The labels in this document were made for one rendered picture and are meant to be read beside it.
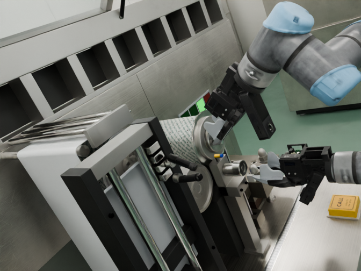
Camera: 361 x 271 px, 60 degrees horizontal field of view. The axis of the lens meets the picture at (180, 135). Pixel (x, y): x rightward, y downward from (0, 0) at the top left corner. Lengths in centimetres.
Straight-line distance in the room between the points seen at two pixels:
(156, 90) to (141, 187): 69
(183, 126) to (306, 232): 46
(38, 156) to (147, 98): 55
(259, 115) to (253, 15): 498
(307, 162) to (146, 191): 44
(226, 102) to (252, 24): 500
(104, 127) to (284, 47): 34
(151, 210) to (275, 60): 34
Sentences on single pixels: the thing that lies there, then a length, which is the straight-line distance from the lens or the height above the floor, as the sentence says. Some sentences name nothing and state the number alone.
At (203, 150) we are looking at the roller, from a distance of 79.
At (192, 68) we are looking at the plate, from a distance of 135.
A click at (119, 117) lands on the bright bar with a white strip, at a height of 144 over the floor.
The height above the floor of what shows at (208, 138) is 126.
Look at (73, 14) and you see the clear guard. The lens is 105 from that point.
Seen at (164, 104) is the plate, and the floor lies 129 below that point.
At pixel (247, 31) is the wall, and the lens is 572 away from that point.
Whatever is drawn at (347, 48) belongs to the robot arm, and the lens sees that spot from 62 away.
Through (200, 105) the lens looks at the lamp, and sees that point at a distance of 134.
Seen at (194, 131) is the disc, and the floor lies 130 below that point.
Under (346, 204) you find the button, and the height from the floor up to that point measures 92.
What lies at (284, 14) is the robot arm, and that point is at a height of 150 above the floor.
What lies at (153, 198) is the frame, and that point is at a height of 132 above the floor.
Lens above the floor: 157
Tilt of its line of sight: 20 degrees down
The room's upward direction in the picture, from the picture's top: 24 degrees counter-clockwise
